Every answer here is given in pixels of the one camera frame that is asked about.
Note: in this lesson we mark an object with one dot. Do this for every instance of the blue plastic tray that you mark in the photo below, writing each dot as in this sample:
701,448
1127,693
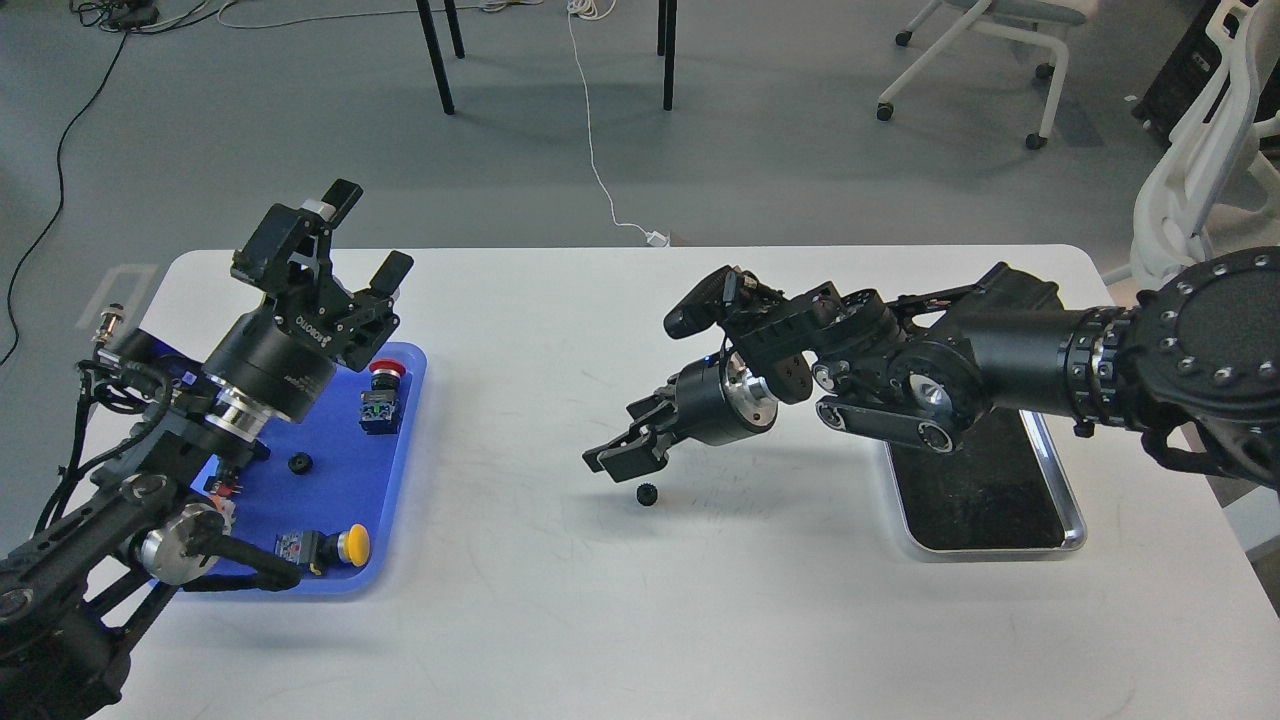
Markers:
356,478

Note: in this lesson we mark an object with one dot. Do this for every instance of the small black gear on blue tray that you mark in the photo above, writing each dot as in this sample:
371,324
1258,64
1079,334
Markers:
300,463

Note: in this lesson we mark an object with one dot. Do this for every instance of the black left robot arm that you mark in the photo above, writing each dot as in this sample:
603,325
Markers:
125,531

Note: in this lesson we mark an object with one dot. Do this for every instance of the silver metal tray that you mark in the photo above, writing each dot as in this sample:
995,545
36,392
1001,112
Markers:
1002,497

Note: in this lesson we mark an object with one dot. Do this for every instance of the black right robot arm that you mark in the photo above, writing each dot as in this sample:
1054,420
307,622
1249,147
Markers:
1192,367

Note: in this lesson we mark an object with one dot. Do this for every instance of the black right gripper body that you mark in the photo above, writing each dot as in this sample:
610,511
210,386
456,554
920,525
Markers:
715,400

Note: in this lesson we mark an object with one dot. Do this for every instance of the red push button switch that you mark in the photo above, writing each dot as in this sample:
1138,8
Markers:
380,411

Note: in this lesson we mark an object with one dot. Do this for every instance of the small black gear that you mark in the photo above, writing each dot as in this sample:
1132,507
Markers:
300,463
647,494

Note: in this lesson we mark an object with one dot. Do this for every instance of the yellow push button switch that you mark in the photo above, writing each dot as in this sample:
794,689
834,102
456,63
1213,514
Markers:
316,551

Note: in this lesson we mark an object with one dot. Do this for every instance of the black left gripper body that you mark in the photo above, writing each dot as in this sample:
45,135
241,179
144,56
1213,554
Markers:
283,354

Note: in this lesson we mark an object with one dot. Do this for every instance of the white office chair right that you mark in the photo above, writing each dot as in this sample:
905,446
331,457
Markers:
1215,103

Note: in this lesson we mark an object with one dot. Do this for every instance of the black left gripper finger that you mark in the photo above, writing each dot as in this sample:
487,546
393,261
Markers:
390,274
264,260

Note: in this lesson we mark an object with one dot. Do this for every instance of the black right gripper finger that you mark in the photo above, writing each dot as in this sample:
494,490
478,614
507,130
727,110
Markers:
632,455
648,406

